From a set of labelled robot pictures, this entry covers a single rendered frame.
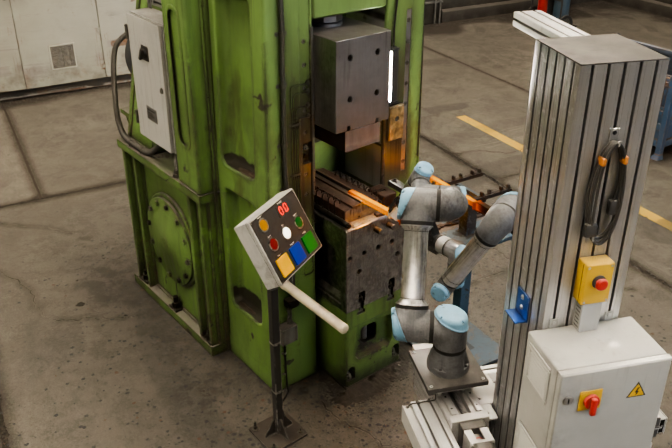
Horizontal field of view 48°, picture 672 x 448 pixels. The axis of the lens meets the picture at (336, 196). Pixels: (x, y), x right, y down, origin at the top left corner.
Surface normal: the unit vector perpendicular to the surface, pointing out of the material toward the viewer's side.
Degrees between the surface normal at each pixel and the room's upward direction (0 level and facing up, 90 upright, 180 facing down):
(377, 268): 90
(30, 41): 90
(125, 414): 0
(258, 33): 89
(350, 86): 90
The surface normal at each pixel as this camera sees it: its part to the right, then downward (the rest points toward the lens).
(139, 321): 0.00, -0.89
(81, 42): 0.50, 0.39
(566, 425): 0.22, 0.43
